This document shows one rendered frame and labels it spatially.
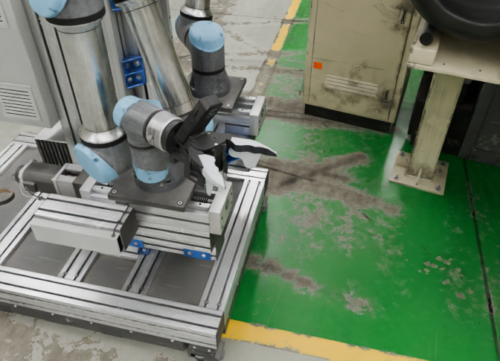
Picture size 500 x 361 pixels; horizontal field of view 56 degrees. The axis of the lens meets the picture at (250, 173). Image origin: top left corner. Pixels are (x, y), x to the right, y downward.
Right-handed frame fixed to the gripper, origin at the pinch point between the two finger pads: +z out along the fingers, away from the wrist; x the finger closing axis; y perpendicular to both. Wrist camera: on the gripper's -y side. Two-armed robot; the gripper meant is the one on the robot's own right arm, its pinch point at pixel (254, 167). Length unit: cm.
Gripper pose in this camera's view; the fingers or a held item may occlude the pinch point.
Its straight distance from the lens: 83.0
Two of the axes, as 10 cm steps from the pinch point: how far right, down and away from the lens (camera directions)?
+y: -0.8, 8.2, 5.6
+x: -6.2, 4.0, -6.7
